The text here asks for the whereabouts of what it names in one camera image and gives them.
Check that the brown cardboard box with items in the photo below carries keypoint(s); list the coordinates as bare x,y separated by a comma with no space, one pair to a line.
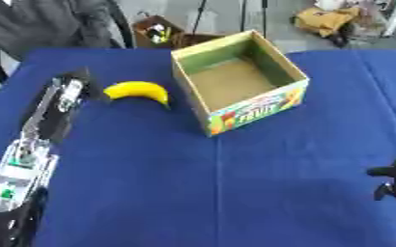
158,32

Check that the black tripod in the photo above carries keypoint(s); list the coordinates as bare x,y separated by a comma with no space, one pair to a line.
242,15

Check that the cardboard box with green inside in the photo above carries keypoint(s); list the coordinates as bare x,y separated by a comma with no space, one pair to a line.
239,84

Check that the black chair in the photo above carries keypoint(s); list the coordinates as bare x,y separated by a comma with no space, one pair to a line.
49,22

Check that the yellow toy banana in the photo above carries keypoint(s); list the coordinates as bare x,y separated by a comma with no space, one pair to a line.
137,90

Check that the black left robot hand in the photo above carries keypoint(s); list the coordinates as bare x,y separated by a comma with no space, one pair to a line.
52,109

